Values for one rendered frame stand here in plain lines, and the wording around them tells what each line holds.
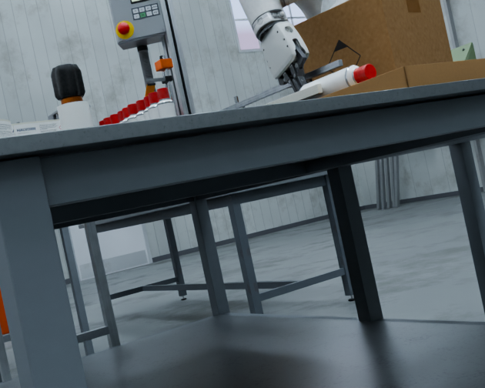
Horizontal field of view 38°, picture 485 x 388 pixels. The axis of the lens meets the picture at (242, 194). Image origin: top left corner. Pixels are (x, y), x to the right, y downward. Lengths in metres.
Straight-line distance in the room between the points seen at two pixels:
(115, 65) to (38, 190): 11.30
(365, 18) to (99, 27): 10.64
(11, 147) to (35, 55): 10.88
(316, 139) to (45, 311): 0.47
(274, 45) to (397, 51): 0.28
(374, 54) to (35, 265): 1.08
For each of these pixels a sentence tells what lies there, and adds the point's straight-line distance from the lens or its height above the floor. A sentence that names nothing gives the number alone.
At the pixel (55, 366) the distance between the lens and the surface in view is 0.85.
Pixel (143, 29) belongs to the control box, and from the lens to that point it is 2.37.
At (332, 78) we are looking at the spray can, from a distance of 1.50.
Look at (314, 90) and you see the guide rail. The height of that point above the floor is 0.90.
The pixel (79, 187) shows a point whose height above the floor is 0.76.
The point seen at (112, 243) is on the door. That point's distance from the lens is 11.50.
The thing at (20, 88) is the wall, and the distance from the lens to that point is 11.47.
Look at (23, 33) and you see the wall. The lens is 11.74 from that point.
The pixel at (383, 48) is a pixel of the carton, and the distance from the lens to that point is 1.69.
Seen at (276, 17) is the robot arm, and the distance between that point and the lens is 1.66.
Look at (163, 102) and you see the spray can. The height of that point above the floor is 1.04.
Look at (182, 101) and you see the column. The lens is 2.31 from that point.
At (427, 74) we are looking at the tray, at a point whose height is 0.85.
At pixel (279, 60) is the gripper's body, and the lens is 1.64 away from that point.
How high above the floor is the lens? 0.71
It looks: level
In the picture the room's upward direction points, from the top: 12 degrees counter-clockwise
